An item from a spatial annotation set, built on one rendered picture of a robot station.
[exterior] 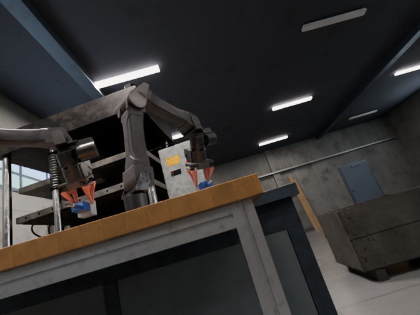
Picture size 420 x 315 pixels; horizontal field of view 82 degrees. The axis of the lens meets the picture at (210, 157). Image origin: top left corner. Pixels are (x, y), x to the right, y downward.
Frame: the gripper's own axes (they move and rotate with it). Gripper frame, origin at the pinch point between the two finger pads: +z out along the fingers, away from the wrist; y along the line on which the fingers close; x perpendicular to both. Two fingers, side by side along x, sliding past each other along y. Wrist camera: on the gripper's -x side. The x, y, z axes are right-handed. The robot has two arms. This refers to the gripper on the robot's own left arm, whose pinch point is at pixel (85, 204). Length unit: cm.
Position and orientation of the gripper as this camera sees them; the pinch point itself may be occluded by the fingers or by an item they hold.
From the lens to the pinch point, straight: 98.7
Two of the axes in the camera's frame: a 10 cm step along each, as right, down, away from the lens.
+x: 0.5, 1.5, -9.9
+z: 2.8, 9.5, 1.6
